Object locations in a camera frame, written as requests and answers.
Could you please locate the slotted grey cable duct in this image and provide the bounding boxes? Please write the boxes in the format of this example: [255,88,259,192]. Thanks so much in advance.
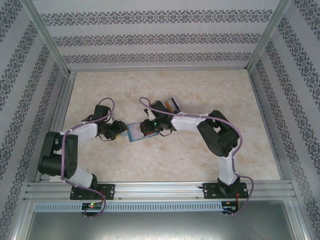
[33,201,223,213]

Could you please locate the teal card holder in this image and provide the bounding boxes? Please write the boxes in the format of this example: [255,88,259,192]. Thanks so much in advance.
[119,121,158,143]

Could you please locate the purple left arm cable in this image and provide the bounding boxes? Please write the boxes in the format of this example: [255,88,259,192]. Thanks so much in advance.
[59,97,116,218]

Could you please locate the aluminium frame post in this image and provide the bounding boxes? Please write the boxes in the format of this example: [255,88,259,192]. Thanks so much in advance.
[246,0,293,72]
[21,0,72,77]

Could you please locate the metal sheet panel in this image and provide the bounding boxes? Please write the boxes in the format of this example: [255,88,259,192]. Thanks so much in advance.
[24,199,307,240]

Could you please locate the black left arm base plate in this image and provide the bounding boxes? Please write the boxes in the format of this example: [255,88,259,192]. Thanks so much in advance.
[69,183,116,201]

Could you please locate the clear acrylic card box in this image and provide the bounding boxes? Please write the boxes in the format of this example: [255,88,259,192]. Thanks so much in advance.
[162,96,182,113]

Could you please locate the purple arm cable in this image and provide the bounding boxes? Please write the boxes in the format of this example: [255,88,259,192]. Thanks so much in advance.
[138,96,256,217]
[59,97,116,218]

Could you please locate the aluminium mounting rail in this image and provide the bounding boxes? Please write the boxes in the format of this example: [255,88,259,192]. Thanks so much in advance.
[23,181,295,201]

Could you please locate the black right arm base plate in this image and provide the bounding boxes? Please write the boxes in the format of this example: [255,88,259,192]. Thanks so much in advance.
[202,182,250,200]

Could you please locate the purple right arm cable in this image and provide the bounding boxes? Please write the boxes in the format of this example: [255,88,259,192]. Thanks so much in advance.
[138,96,256,217]

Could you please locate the aluminium side rail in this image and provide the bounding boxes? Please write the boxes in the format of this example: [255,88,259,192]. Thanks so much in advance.
[33,71,77,183]

